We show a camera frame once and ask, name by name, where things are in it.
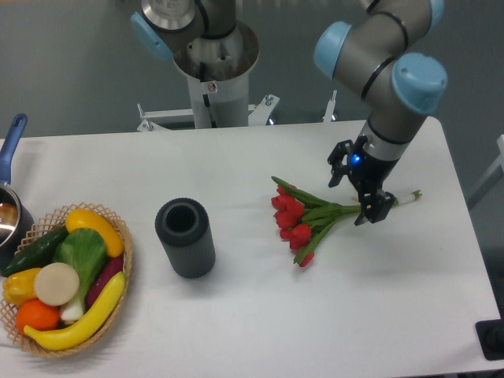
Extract beige round disc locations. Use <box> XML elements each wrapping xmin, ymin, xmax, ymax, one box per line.
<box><xmin>34</xmin><ymin>262</ymin><xmax>80</xmax><ymax>306</ymax></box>

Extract red tulip bouquet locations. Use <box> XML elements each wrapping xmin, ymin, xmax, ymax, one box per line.
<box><xmin>270</xmin><ymin>176</ymin><xmax>423</xmax><ymax>269</ymax></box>

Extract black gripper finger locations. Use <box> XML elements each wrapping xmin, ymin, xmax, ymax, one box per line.
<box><xmin>354</xmin><ymin>189</ymin><xmax>396</xmax><ymax>226</ymax></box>
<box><xmin>328</xmin><ymin>139</ymin><xmax>354</xmax><ymax>187</ymax></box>

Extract purple sweet potato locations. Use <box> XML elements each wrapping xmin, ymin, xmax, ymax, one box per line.
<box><xmin>86</xmin><ymin>256</ymin><xmax>124</xmax><ymax>309</ymax></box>

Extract blue handled saucepan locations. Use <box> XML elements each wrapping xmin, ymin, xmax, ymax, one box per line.
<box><xmin>1</xmin><ymin>113</ymin><xmax>33</xmax><ymax>269</ymax></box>

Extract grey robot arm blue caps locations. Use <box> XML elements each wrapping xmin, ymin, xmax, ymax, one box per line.
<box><xmin>313</xmin><ymin>0</ymin><xmax>448</xmax><ymax>225</ymax></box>

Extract black box at table edge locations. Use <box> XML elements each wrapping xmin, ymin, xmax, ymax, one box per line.
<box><xmin>475</xmin><ymin>319</ymin><xmax>503</xmax><ymax>361</ymax></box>

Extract green cucumber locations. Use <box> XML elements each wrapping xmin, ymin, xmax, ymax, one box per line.
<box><xmin>1</xmin><ymin>226</ymin><xmax>69</xmax><ymax>277</ymax></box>

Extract green bok choy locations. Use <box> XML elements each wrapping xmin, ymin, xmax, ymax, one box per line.
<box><xmin>52</xmin><ymin>228</ymin><xmax>106</xmax><ymax>324</ymax></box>

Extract white frame at right edge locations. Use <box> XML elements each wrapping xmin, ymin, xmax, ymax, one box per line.
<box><xmin>466</xmin><ymin>135</ymin><xmax>503</xmax><ymax>211</ymax></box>

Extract dark grey ribbed vase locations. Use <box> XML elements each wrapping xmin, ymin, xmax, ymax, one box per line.
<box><xmin>154</xmin><ymin>198</ymin><xmax>216</xmax><ymax>279</ymax></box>

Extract orange fruit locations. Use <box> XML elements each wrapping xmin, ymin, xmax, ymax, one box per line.
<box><xmin>16</xmin><ymin>299</ymin><xmax>60</xmax><ymax>335</ymax></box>

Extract yellow banana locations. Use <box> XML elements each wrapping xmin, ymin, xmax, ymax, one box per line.
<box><xmin>24</xmin><ymin>272</ymin><xmax>126</xmax><ymax>351</ymax></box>

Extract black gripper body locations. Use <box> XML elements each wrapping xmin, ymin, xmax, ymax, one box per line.
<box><xmin>347</xmin><ymin>135</ymin><xmax>398</xmax><ymax>197</ymax></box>

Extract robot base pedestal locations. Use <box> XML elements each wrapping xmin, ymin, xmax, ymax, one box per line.
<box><xmin>130</xmin><ymin>1</ymin><xmax>259</xmax><ymax>128</ymax></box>

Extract yellow bell pepper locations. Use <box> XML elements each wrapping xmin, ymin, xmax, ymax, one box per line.
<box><xmin>2</xmin><ymin>268</ymin><xmax>42</xmax><ymax>306</ymax></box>

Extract woven wicker basket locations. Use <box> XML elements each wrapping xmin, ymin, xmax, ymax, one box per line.
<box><xmin>1</xmin><ymin>202</ymin><xmax>133</xmax><ymax>358</ymax></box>

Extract yellow squash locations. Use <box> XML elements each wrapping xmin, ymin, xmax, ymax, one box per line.
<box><xmin>65</xmin><ymin>209</ymin><xmax>124</xmax><ymax>258</ymax></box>

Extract white metal mounting frame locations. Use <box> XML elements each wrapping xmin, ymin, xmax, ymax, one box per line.
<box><xmin>136</xmin><ymin>90</ymin><xmax>339</xmax><ymax>132</ymax></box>

